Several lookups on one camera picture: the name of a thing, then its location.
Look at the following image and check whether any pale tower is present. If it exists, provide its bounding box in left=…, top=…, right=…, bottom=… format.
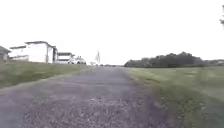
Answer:
left=94, top=50, right=102, bottom=65

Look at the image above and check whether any grey asphalt road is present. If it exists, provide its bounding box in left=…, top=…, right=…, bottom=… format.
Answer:
left=0, top=65, right=178, bottom=128

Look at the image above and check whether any white car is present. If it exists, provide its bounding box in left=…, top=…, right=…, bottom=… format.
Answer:
left=68, top=56, right=88, bottom=66

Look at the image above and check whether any low pale building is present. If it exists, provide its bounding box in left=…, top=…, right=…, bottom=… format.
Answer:
left=54, top=51, right=76, bottom=65

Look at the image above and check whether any row of dark trees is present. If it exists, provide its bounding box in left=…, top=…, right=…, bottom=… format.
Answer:
left=124, top=51, right=224, bottom=69

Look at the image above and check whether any white building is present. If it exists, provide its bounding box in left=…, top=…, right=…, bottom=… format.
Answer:
left=8, top=40, right=59, bottom=64

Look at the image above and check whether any grass verge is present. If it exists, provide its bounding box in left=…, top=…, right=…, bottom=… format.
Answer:
left=0, top=60, right=95, bottom=90
left=124, top=65, right=224, bottom=128

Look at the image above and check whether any small grey building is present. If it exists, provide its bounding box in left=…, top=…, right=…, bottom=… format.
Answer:
left=0, top=45, right=12, bottom=63

